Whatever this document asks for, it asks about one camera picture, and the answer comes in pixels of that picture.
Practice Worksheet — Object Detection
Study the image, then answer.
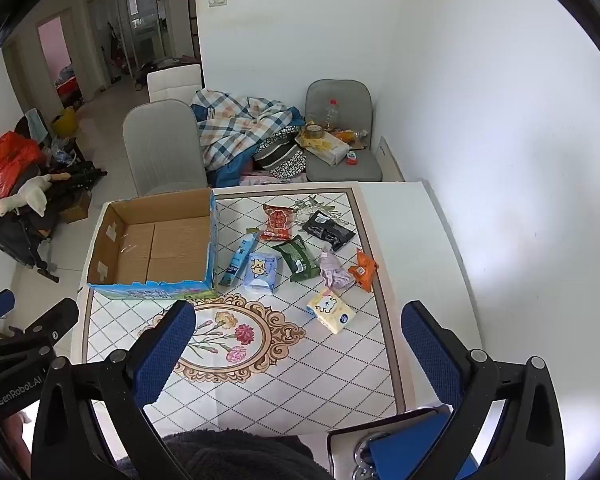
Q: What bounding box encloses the yellow bag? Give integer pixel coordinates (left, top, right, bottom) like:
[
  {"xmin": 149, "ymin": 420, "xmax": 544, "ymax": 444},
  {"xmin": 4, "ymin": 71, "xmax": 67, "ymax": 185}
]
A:
[{"xmin": 51, "ymin": 107, "xmax": 78, "ymax": 138}]

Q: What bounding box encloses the red snack packet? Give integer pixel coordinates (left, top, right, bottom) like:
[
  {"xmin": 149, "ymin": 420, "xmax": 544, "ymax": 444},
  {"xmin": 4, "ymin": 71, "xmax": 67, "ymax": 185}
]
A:
[{"xmin": 259, "ymin": 203, "xmax": 297, "ymax": 242}]

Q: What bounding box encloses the dark fleece clothing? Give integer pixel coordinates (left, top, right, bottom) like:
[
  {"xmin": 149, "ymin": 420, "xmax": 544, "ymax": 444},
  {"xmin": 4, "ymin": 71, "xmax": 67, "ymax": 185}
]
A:
[{"xmin": 115, "ymin": 427, "xmax": 333, "ymax": 480}]

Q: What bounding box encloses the yellow white package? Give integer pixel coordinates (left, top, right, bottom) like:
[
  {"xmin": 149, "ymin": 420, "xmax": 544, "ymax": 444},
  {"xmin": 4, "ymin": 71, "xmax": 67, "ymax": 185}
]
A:
[{"xmin": 300, "ymin": 132, "xmax": 351, "ymax": 167}]

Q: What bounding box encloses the striped black white bag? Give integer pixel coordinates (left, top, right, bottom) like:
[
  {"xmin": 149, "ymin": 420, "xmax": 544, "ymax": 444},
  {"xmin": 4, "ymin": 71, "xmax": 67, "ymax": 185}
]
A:
[{"xmin": 252, "ymin": 127, "xmax": 308, "ymax": 181}]

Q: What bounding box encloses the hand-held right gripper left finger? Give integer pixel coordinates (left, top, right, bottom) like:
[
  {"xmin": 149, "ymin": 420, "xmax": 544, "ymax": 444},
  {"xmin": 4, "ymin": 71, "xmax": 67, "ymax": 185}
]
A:
[{"xmin": 31, "ymin": 299, "xmax": 197, "ymax": 480}]

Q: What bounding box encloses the white board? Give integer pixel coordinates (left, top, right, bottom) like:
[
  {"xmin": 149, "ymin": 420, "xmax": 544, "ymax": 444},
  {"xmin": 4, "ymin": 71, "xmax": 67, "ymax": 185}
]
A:
[{"xmin": 375, "ymin": 136, "xmax": 406, "ymax": 182}]

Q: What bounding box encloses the blue tube packet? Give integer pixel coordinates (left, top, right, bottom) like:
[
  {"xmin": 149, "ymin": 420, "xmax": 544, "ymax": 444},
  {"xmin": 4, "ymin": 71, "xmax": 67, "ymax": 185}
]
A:
[{"xmin": 218, "ymin": 228, "xmax": 260, "ymax": 287}]

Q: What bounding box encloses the blue cloth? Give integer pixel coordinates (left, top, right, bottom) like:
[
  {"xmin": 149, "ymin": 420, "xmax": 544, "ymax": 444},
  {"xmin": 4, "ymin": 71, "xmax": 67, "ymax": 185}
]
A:
[{"xmin": 207, "ymin": 105, "xmax": 306, "ymax": 188}]

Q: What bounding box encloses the clear plastic bottle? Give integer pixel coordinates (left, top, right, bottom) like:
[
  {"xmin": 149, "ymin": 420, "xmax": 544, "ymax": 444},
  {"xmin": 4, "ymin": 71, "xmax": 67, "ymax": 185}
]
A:
[{"xmin": 321, "ymin": 99, "xmax": 342, "ymax": 131}]

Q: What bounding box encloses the light blue tissue pack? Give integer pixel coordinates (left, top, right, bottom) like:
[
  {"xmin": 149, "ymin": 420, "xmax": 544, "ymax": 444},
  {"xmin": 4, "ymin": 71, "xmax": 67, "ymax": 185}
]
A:
[{"xmin": 242, "ymin": 251, "xmax": 282, "ymax": 295}]

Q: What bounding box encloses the white goose plush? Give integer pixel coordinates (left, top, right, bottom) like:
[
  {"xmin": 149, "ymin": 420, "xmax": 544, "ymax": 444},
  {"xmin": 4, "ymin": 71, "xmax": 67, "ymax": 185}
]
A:
[{"xmin": 0, "ymin": 172, "xmax": 72, "ymax": 218}]

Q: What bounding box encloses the pink cloth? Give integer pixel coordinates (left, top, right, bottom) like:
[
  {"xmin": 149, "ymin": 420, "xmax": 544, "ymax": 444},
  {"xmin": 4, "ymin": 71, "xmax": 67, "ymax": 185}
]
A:
[{"xmin": 239, "ymin": 170, "xmax": 308, "ymax": 187}]

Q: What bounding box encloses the yellow tissue pack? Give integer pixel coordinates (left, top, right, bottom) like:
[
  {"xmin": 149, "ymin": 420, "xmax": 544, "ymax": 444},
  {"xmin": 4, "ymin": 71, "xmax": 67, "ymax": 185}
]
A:
[{"xmin": 306, "ymin": 287, "xmax": 357, "ymax": 335}]

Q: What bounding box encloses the light blue face mask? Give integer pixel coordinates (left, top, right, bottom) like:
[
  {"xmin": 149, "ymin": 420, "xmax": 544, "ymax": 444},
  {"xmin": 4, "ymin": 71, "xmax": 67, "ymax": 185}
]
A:
[{"xmin": 25, "ymin": 110, "xmax": 51, "ymax": 141}]

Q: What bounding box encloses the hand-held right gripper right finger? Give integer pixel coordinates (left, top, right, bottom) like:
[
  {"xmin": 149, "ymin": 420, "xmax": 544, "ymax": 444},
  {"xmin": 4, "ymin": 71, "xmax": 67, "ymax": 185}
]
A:
[{"xmin": 401, "ymin": 301, "xmax": 566, "ymax": 480}]

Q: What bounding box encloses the glass sliding door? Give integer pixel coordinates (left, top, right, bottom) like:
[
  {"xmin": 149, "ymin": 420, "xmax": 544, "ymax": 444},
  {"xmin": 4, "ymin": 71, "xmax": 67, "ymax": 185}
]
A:
[{"xmin": 85, "ymin": 0, "xmax": 176, "ymax": 93}]

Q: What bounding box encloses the patterned floral tablecloth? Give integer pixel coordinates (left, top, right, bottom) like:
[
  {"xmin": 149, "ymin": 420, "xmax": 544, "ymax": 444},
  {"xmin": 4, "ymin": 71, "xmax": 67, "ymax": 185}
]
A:
[{"xmin": 77, "ymin": 181, "xmax": 483, "ymax": 441}]

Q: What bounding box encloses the orange snack packet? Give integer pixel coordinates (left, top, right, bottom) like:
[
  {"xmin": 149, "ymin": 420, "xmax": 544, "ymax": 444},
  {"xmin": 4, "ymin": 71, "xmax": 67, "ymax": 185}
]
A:
[{"xmin": 348, "ymin": 248, "xmax": 380, "ymax": 292}]

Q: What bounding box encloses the orange plastic bag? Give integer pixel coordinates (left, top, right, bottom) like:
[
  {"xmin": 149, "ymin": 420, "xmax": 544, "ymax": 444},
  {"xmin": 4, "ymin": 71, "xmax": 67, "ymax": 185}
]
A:
[{"xmin": 0, "ymin": 131, "xmax": 46, "ymax": 198}]

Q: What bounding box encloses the person's left forearm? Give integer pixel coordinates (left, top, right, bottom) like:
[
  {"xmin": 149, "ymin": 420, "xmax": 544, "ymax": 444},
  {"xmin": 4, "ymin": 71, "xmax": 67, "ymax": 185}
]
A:
[{"xmin": 5, "ymin": 410, "xmax": 32, "ymax": 463}]

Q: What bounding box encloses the grey cushioned chair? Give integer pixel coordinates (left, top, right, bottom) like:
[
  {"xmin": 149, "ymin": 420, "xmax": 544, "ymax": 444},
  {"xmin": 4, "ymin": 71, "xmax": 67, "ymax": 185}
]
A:
[{"xmin": 304, "ymin": 79, "xmax": 384, "ymax": 183}]

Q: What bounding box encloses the green snack packet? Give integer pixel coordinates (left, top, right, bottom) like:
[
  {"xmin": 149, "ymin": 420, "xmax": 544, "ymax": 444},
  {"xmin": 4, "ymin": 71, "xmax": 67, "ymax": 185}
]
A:
[{"xmin": 271, "ymin": 238, "xmax": 318, "ymax": 282}]

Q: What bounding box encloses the plaid blanket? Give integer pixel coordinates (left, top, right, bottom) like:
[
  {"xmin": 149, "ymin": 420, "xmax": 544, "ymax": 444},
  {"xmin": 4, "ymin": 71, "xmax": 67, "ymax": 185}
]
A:
[{"xmin": 190, "ymin": 88, "xmax": 293, "ymax": 171}]

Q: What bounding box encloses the lilac packet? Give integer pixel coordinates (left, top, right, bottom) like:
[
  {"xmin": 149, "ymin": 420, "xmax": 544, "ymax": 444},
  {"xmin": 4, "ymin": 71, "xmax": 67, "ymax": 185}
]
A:
[{"xmin": 319, "ymin": 250, "xmax": 356, "ymax": 291}]

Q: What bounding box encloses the black snack packet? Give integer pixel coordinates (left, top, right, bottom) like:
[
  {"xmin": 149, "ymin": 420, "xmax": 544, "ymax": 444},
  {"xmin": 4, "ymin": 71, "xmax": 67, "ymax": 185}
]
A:
[{"xmin": 301, "ymin": 211, "xmax": 357, "ymax": 252}]

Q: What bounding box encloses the black stroller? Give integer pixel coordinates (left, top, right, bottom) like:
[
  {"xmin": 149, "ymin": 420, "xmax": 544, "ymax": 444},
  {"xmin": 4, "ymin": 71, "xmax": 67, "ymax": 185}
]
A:
[{"xmin": 0, "ymin": 160, "xmax": 108, "ymax": 283}]

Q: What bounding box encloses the blue printed cardboard box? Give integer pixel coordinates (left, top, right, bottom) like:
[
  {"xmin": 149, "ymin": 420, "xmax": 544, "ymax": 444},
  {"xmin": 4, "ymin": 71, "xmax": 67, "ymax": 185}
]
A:
[{"xmin": 86, "ymin": 187, "xmax": 218, "ymax": 301}]

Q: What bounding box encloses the small brown cardboard box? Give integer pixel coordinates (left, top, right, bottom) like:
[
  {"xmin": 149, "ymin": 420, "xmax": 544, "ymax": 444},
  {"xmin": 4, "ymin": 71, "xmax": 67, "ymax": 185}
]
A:
[{"xmin": 60, "ymin": 190, "xmax": 93, "ymax": 224}]

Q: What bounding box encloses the red bedding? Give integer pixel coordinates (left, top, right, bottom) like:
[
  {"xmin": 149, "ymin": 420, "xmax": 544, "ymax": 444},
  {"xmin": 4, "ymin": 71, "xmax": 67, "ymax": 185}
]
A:
[{"xmin": 55, "ymin": 62, "xmax": 83, "ymax": 106}]

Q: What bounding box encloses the white chair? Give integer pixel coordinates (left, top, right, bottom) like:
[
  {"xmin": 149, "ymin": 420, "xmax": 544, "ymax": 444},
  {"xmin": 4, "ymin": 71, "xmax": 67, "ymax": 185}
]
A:
[{"xmin": 146, "ymin": 64, "xmax": 203, "ymax": 103}]

